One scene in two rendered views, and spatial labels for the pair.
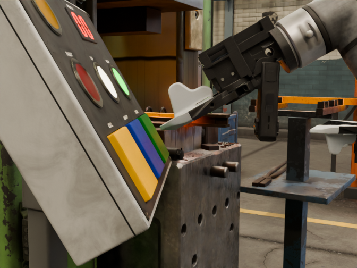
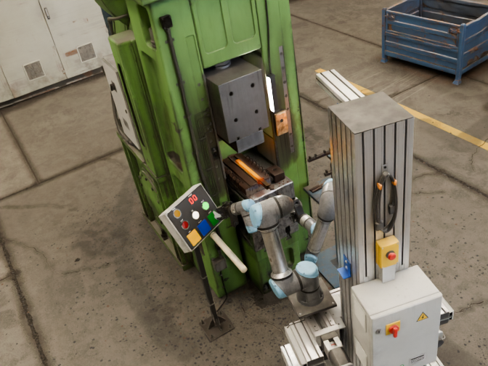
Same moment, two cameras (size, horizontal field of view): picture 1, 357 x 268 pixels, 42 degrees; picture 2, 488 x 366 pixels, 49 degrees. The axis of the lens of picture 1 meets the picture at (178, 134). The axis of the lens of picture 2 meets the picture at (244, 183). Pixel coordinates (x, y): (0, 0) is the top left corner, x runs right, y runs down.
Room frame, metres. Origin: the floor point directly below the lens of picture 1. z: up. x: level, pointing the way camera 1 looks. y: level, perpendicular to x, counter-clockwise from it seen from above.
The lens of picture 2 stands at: (-1.26, -1.78, 3.10)
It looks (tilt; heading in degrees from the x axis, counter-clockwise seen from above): 35 degrees down; 38
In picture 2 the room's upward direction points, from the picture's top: 10 degrees counter-clockwise
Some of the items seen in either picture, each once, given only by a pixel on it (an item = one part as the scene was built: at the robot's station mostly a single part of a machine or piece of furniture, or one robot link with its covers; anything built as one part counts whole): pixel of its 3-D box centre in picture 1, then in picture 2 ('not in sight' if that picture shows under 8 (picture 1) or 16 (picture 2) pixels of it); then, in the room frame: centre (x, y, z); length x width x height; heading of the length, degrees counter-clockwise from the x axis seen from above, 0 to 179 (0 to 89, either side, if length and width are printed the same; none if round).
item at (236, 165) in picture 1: (230, 166); not in sight; (1.18, -0.14, 0.87); 0.04 x 0.03 x 0.03; 62
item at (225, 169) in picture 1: (219, 172); not in sight; (1.12, -0.10, 0.87); 0.04 x 0.03 x 0.03; 62
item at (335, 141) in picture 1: (333, 140); not in sight; (0.93, -0.31, 0.98); 0.09 x 0.03 x 0.06; 98
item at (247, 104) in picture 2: not in sight; (234, 94); (1.26, 0.15, 1.56); 0.42 x 0.39 x 0.40; 62
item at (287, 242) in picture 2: not in sight; (261, 244); (1.27, 0.15, 0.23); 0.55 x 0.37 x 0.47; 62
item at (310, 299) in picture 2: not in sight; (309, 290); (0.50, -0.71, 0.87); 0.15 x 0.15 x 0.10
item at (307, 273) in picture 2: not in sight; (306, 275); (0.49, -0.70, 0.98); 0.13 x 0.12 x 0.14; 145
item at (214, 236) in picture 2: not in sight; (229, 252); (0.77, 0.07, 0.62); 0.44 x 0.05 x 0.05; 62
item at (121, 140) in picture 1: (130, 163); (193, 237); (0.48, 0.05, 1.01); 0.07 x 0.05 x 0.07; 177
